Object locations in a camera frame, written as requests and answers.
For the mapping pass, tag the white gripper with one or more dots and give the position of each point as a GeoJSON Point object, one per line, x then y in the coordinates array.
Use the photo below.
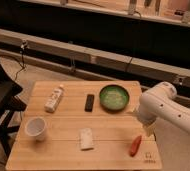
{"type": "Point", "coordinates": [149, 129]}

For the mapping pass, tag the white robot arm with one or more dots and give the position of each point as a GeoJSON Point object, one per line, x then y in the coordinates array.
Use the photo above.
{"type": "Point", "coordinates": [158, 101]}

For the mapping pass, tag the green bowl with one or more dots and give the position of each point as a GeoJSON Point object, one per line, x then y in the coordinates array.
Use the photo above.
{"type": "Point", "coordinates": [114, 97]}

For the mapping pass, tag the white folded cloth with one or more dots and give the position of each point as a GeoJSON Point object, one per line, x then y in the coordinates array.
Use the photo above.
{"type": "Point", "coordinates": [86, 139]}

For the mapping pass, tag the black remote control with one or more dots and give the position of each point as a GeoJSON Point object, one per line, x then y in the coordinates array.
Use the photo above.
{"type": "Point", "coordinates": [89, 103]}

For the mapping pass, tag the white plastic bottle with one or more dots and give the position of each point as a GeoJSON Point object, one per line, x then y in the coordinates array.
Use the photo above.
{"type": "Point", "coordinates": [54, 99]}

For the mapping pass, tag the white paper cup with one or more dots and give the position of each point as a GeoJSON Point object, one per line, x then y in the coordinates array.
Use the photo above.
{"type": "Point", "coordinates": [36, 128]}

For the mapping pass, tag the black office chair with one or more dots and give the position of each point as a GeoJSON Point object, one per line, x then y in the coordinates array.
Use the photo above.
{"type": "Point", "coordinates": [8, 105]}

